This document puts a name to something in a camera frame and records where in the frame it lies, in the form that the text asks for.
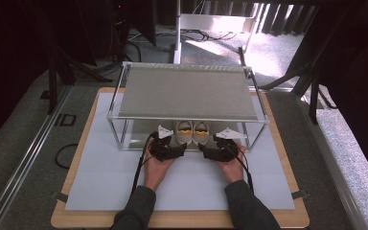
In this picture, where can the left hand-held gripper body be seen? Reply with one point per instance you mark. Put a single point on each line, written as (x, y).
(161, 150)

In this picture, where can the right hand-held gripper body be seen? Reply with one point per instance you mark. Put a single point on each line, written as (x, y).
(225, 150)

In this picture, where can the white and beige sneaker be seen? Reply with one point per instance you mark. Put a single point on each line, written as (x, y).
(201, 131)
(184, 131)

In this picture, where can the metal shoe rack grey shelves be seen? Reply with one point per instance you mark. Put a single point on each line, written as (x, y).
(188, 92)

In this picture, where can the person's right hand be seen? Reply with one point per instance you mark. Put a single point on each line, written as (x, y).
(233, 171)

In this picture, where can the person's left hand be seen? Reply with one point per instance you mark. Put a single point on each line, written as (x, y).
(156, 172)

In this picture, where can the pale blue table mat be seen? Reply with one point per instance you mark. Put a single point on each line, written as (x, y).
(102, 179)

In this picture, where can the wooden table board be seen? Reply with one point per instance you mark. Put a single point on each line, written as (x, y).
(179, 220)

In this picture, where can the black tripod stand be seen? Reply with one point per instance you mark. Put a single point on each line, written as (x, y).
(313, 96)
(51, 86)

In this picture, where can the white metal stand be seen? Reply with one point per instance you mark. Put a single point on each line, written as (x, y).
(217, 23)

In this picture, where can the small black floor plate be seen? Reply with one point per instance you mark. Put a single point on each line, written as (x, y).
(44, 94)

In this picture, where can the dark pleated curtain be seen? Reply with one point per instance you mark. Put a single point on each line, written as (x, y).
(278, 19)

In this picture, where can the black rectangular floor bracket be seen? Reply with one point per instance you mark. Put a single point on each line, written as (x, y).
(65, 119)

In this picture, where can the aluminium floor rail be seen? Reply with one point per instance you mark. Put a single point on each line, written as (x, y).
(335, 172)
(22, 166)

